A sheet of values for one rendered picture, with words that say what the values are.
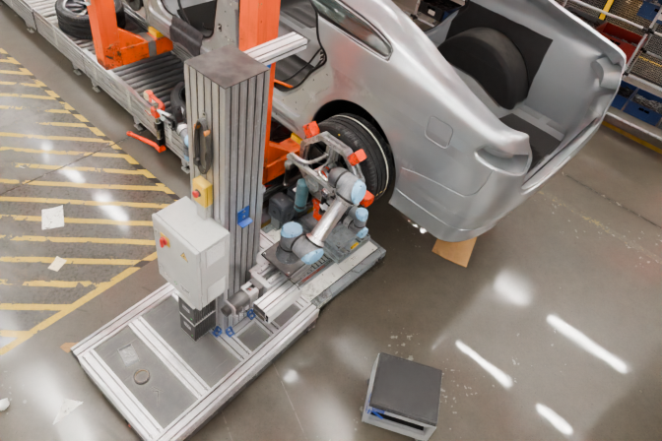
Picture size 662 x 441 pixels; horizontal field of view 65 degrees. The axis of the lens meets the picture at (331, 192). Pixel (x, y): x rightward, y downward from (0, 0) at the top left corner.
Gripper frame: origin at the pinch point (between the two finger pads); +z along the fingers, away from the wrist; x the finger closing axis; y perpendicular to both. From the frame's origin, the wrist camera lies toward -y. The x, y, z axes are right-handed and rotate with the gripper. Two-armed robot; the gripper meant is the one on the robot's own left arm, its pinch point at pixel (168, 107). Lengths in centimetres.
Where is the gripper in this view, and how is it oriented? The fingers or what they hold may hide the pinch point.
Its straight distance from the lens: 334.4
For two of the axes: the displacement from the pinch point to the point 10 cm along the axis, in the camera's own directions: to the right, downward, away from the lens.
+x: 7.9, -2.1, 5.8
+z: -5.7, -6.3, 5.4
